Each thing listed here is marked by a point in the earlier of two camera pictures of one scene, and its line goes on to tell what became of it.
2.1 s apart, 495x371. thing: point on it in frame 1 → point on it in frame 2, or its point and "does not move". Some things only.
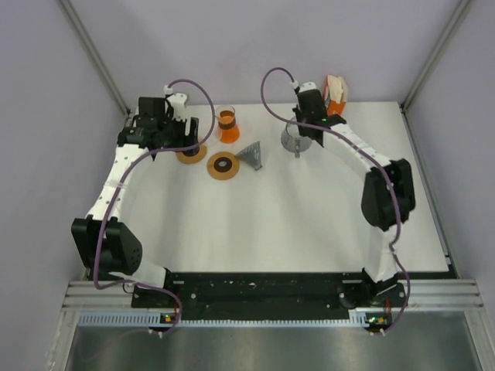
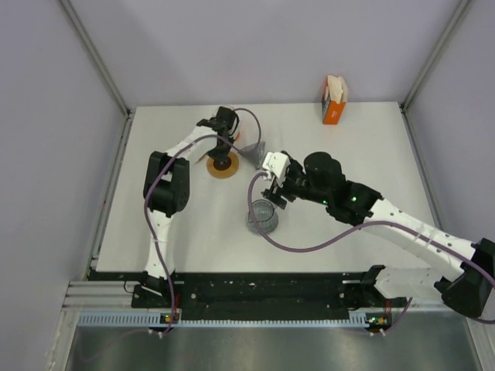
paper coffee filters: (337, 89) does not move
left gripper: (183, 141) → (220, 156)
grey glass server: (291, 139) → (265, 216)
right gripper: (302, 133) → (282, 191)
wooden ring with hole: (223, 165) does not move
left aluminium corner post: (95, 55) does not move
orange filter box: (333, 107) does not move
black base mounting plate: (262, 294) does not move
